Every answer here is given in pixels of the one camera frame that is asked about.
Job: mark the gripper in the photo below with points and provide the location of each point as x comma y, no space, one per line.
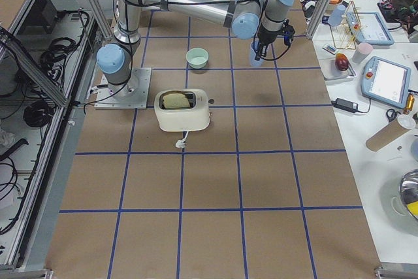
266,36

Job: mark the blue cup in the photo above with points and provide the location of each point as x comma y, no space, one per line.
256,54
336,16

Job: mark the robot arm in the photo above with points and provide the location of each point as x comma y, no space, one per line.
260,20

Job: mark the green bowl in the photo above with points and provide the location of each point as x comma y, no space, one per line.
197,58

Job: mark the metal tray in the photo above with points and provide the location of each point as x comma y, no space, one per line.
332,75

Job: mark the blue cup on rack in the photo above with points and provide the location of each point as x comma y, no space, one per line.
336,16

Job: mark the red apple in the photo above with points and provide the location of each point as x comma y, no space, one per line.
341,62

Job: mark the cream toaster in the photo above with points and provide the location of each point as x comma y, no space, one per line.
194,118

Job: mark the black power adapter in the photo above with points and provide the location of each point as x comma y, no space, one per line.
345,105

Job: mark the toast slice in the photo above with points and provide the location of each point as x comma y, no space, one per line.
175,101

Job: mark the pink cup on desk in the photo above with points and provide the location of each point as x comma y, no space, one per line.
363,50

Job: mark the cardboard tube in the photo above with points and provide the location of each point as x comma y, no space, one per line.
395,129

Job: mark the steel bowl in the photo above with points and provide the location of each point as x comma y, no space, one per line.
404,203

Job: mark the gold wire rack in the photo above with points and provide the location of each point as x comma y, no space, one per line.
347,30

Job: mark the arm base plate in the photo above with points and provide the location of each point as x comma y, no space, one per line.
134,95

